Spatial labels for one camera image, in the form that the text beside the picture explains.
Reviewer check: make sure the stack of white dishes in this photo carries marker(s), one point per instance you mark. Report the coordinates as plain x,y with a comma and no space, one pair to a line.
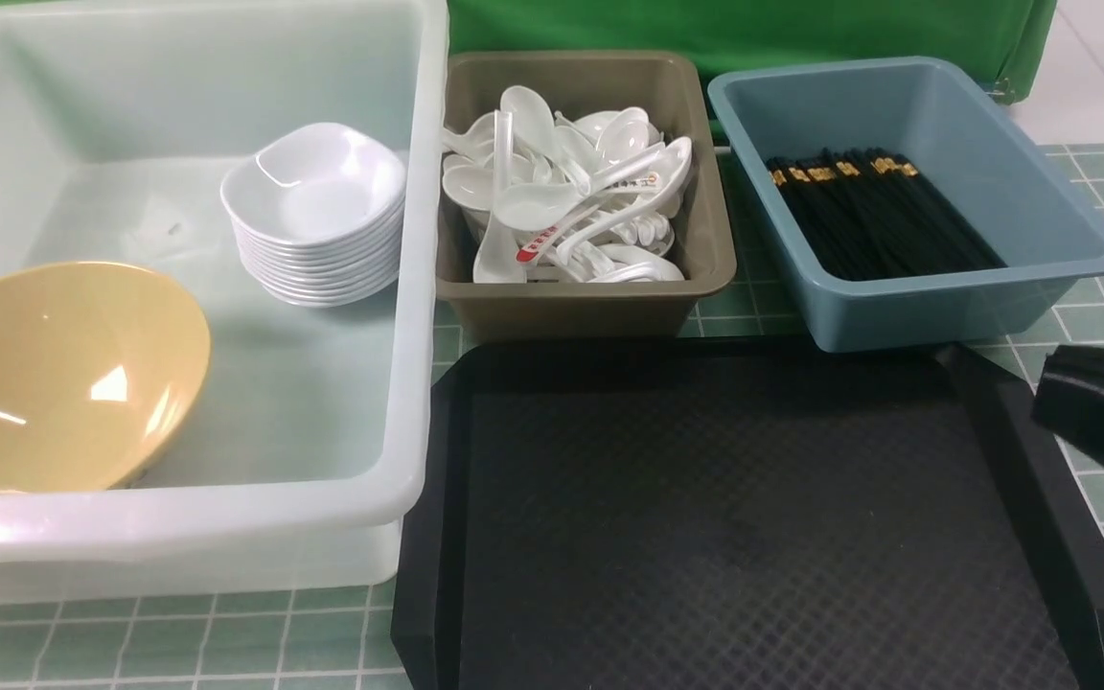
318,215

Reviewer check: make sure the long white soup spoon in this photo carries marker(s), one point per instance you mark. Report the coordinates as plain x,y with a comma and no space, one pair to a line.
495,261

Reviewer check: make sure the black plastic serving tray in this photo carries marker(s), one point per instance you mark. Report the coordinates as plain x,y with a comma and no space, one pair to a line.
736,513

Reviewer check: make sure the pile of white soup spoons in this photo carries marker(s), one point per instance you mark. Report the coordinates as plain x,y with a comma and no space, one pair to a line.
553,157

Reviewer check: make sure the large white plastic tub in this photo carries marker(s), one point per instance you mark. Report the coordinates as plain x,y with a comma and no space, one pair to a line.
306,448

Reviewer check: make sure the white spoon with red tip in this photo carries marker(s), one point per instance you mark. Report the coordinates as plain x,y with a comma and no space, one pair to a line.
533,250

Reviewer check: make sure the white spoon with black lettering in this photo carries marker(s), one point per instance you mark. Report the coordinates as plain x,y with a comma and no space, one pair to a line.
660,171

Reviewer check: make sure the taupe plastic spoon bin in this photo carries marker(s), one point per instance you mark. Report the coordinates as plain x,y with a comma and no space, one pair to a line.
669,87

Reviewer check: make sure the bundle of black chopsticks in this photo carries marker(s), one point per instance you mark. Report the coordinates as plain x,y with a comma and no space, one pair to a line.
869,214

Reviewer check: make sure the large yellow noodle bowl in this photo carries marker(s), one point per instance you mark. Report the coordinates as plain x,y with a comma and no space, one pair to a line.
100,366

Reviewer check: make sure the blue plastic chopstick bin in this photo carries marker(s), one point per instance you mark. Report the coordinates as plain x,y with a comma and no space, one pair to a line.
1047,232

